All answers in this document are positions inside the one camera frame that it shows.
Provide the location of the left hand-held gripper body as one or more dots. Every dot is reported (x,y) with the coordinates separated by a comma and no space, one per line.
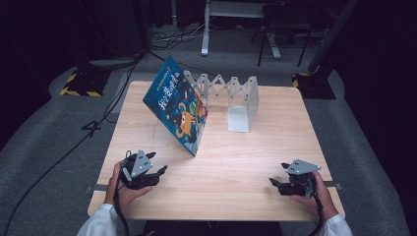
(137,177)

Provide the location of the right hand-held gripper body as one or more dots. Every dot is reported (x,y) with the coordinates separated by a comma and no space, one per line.
(301,185)

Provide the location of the blue cartoon picture book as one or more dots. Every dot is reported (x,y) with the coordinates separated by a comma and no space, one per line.
(175,105)

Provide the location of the white expandable bookstand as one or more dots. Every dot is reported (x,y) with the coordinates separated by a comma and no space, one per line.
(239,119)

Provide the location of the person's left hand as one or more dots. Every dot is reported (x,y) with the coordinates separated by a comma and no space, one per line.
(119,195)

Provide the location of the person's right hand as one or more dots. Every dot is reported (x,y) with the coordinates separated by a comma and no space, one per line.
(323,203)

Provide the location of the grey tape strip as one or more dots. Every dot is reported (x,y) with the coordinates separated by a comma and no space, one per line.
(334,185)
(98,188)

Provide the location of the black stand base striped tape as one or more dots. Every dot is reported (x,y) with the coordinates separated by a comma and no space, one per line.
(314,87)
(85,82)

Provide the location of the black chair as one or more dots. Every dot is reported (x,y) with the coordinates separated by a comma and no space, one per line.
(285,19)

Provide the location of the white metal desk frame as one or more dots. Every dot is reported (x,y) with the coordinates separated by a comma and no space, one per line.
(205,39)

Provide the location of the black diagonal stand post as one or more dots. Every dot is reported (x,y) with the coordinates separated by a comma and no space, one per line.
(331,36)

